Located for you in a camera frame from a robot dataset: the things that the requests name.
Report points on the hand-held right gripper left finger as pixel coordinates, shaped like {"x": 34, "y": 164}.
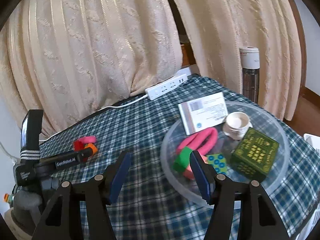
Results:
{"x": 120, "y": 177}

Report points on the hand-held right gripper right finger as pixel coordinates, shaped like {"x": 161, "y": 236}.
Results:
{"x": 200, "y": 177}

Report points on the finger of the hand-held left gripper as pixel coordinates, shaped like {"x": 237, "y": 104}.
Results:
{"x": 86, "y": 155}

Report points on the orange building block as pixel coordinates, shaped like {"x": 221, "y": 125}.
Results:
{"x": 91, "y": 147}

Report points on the red building block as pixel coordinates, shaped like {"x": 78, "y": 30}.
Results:
{"x": 78, "y": 145}

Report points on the short pink foam curler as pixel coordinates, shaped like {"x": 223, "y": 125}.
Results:
{"x": 87, "y": 139}

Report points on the green block with blue dots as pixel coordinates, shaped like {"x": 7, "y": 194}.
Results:
{"x": 217, "y": 162}

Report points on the green and pink block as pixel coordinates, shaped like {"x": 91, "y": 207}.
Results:
{"x": 182, "y": 158}

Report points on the long pink foam curler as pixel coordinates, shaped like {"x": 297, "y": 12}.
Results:
{"x": 207, "y": 140}

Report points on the dark green printed box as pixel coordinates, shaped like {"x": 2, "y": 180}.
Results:
{"x": 255, "y": 152}

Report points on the long white cardboard box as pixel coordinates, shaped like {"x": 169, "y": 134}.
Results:
{"x": 212, "y": 116}

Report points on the small white jar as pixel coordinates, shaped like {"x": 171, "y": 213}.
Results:
{"x": 236, "y": 125}

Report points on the clear plastic bowl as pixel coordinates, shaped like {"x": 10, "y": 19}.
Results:
{"x": 275, "y": 130}

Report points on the blue plaid tablecloth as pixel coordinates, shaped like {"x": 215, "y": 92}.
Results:
{"x": 150, "y": 140}

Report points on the small orange green object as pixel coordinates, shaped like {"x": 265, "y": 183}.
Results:
{"x": 8, "y": 198}

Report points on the white power strip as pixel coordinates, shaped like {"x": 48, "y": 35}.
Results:
{"x": 165, "y": 87}

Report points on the wide cream patterned curtain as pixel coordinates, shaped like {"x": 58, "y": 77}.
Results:
{"x": 87, "y": 55}

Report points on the white tower heater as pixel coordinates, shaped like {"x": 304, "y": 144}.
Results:
{"x": 250, "y": 80}

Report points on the white plastic tray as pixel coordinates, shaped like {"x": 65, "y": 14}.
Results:
{"x": 312, "y": 140}

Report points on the brown wooden board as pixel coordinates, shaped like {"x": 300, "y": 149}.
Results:
{"x": 187, "y": 55}

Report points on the narrow cream patterned curtain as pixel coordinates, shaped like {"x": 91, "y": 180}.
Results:
{"x": 237, "y": 30}

